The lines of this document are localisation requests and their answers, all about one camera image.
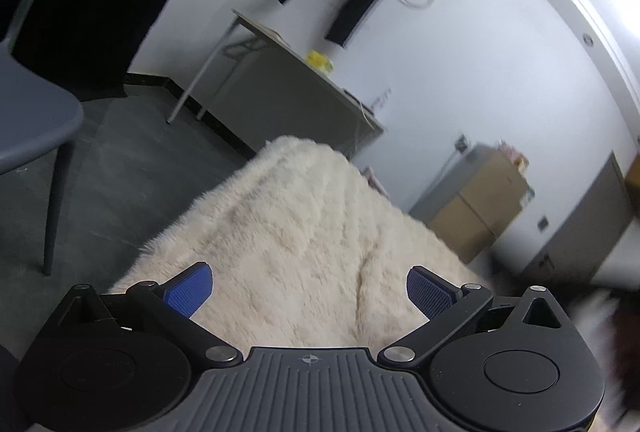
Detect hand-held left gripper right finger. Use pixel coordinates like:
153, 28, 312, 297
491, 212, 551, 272
377, 267, 563, 365

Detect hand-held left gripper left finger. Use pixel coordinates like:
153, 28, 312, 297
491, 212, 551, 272
60, 263, 242, 365

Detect beige small fridge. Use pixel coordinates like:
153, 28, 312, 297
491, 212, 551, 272
410, 143, 536, 263

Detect pink hair dryer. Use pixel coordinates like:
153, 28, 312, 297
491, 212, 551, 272
362, 167, 391, 198

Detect cream fluffy blanket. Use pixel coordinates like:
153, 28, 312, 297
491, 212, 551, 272
107, 135, 621, 355

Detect items atop fridge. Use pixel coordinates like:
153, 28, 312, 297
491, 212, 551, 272
495, 139, 531, 170

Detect grey door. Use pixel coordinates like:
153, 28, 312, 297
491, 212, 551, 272
520, 152, 636, 288

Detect person's dark clothing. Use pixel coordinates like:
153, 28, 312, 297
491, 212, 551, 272
612, 299, 640, 418

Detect grey folding table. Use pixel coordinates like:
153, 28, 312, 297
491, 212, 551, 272
167, 9, 386, 163

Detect grey plastic chair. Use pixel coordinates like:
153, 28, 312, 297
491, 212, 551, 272
0, 0, 131, 278

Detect yellow box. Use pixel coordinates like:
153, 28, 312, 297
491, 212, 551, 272
306, 50, 335, 76

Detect wooden wall cabinet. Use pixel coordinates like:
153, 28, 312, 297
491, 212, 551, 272
624, 159, 640, 198

